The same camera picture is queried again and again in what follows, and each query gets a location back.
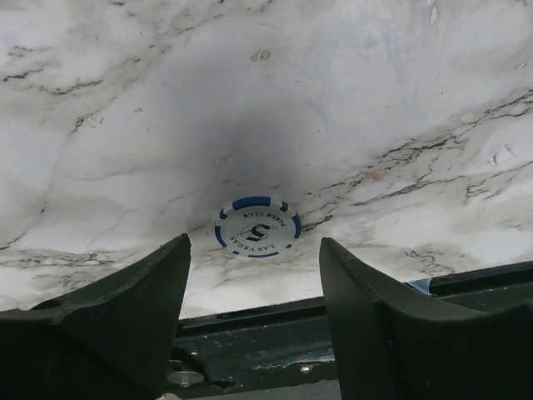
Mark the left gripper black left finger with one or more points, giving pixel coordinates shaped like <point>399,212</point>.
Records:
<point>114,336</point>

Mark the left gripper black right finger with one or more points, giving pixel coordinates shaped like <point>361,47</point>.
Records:
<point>392,341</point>

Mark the white green poker chip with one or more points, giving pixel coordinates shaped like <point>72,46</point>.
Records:
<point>257,227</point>

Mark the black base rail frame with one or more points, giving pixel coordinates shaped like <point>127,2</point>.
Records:
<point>284,351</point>

